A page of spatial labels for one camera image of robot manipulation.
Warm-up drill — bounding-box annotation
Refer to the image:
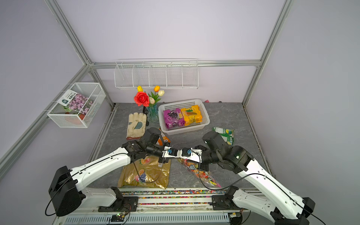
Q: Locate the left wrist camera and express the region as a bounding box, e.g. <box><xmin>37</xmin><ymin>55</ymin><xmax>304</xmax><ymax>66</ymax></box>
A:
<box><xmin>162</xmin><ymin>146</ymin><xmax>178</xmax><ymax>158</ymax></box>

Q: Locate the aluminium mounting rail frame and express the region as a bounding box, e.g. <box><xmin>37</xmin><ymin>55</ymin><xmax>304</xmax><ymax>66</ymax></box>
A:
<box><xmin>54</xmin><ymin>187</ymin><xmax>265</xmax><ymax>225</ymax></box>

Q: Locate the purple flower seed packet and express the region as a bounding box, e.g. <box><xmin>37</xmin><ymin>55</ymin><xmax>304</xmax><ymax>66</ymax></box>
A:
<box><xmin>57</xmin><ymin>89</ymin><xmax>93</xmax><ymax>116</ymax></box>

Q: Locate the pink fruit candy bag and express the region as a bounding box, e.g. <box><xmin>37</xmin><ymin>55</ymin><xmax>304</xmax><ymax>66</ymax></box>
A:
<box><xmin>178</xmin><ymin>158</ymin><xmax>221</xmax><ymax>188</ymax></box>

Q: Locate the cream work glove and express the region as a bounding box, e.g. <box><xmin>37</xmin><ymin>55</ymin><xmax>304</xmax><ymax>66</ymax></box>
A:
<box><xmin>127</xmin><ymin>112</ymin><xmax>147</xmax><ymax>140</ymax></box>

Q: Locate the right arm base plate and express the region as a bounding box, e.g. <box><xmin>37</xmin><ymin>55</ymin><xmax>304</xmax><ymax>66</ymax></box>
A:
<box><xmin>210</xmin><ymin>195</ymin><xmax>243</xmax><ymax>211</ymax></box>

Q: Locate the gold candy bag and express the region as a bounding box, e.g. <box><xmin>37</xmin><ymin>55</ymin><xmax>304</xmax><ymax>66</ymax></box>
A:
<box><xmin>118</xmin><ymin>156</ymin><xmax>171</xmax><ymax>189</ymax></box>

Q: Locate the yellow orange candy bag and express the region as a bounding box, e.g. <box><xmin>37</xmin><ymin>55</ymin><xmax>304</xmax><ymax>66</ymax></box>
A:
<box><xmin>181</xmin><ymin>105</ymin><xmax>203</xmax><ymax>126</ymax></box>

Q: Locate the purple grape candy bag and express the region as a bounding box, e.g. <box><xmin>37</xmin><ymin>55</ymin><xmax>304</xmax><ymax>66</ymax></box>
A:
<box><xmin>163</xmin><ymin>108</ymin><xmax>185</xmax><ymax>129</ymax></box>

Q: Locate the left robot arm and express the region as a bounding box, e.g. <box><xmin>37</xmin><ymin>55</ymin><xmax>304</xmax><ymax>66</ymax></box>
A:
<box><xmin>48</xmin><ymin>141</ymin><xmax>170</xmax><ymax>217</ymax></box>

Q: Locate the glass vase with flowers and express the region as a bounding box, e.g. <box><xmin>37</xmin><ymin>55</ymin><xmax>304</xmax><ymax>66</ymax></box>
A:
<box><xmin>134</xmin><ymin>85</ymin><xmax>165</xmax><ymax>122</ymax></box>

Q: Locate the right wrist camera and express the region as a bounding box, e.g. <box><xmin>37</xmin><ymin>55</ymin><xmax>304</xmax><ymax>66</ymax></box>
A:
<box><xmin>180</xmin><ymin>148</ymin><xmax>203</xmax><ymax>163</ymax></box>

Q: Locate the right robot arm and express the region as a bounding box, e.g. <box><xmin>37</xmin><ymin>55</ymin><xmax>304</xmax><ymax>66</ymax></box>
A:
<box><xmin>192</xmin><ymin>145</ymin><xmax>315</xmax><ymax>225</ymax></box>

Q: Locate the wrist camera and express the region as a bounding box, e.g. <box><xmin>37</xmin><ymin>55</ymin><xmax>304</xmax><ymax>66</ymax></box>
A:
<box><xmin>162</xmin><ymin>146</ymin><xmax>178</xmax><ymax>158</ymax></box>
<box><xmin>180</xmin><ymin>148</ymin><xmax>203</xmax><ymax>163</ymax></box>

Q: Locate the green candy packet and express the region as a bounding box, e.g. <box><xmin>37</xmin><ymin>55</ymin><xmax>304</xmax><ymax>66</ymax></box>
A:
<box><xmin>213</xmin><ymin>127</ymin><xmax>234</xmax><ymax>145</ymax></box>

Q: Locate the orange white snack packet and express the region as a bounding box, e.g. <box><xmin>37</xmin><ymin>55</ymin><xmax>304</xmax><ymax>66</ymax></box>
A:
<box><xmin>157</xmin><ymin>128</ymin><xmax>171</xmax><ymax>146</ymax></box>

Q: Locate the white plastic basket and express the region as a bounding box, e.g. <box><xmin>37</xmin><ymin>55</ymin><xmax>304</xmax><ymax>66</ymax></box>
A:
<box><xmin>158</xmin><ymin>99</ymin><xmax>210</xmax><ymax>135</ymax></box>

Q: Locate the white wire side basket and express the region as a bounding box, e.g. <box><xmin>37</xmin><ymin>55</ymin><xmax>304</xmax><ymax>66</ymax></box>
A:
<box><xmin>47</xmin><ymin>82</ymin><xmax>106</xmax><ymax>128</ymax></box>

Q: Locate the white wire wall shelf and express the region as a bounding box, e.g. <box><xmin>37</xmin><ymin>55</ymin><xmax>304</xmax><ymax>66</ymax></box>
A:
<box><xmin>114</xmin><ymin>58</ymin><xmax>199</xmax><ymax>89</ymax></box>

